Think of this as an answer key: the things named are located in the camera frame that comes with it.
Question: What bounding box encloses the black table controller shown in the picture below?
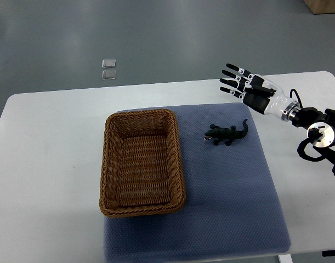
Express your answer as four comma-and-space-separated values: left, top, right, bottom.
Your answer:
322, 250, 335, 257

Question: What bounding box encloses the brown wicker basket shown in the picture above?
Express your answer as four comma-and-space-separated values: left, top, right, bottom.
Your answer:
99, 108, 186, 218

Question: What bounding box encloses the lower floor socket plate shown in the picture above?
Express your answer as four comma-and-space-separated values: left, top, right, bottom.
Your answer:
101, 69, 117, 80

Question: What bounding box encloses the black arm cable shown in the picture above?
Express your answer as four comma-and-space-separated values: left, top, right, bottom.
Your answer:
289, 88, 304, 109

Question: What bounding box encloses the upper floor socket plate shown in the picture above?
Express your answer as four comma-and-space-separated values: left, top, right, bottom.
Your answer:
101, 58, 116, 68

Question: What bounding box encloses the blue grey fabric mat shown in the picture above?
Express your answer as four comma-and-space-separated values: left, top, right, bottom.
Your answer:
104, 102, 291, 262

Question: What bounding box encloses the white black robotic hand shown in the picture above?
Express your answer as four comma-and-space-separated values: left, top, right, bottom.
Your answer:
220, 63, 302, 122

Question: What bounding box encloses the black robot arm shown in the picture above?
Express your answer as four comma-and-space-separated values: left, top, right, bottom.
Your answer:
288, 107, 335, 176

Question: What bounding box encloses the white table leg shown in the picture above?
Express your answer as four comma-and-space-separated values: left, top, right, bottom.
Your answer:
278, 254, 293, 263

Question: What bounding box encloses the dark green toy crocodile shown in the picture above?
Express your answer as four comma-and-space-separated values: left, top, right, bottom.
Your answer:
203, 119, 248, 146

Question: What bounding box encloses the wooden box corner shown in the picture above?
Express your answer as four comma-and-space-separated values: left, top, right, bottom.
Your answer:
304, 0, 335, 15

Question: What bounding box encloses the floor socket plate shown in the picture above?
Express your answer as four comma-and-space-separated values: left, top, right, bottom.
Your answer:
101, 69, 117, 80
101, 58, 116, 68

